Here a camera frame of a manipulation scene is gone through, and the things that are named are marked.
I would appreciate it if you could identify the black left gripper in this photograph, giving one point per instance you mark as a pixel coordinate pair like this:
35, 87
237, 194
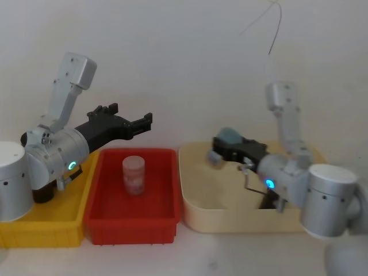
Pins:
100, 129

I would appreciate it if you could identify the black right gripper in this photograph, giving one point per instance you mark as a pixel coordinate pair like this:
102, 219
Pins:
247, 152

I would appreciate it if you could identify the blue-grey rounded object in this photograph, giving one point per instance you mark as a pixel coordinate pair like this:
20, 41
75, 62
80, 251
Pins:
230, 135

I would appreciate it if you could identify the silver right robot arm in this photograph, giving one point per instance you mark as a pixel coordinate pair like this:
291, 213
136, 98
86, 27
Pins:
325, 195

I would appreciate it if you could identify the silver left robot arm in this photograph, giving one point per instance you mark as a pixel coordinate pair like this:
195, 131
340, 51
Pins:
57, 149

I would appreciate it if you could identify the cream plastic bin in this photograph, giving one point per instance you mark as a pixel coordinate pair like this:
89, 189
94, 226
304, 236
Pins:
218, 195

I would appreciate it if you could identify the clear jar with pink label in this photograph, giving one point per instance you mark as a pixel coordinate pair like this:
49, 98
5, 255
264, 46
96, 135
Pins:
133, 175

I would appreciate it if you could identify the red plastic bin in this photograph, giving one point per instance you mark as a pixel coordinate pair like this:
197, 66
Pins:
135, 221

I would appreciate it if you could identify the yellow plastic bin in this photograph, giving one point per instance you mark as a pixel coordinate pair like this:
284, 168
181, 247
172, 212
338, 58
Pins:
49, 221

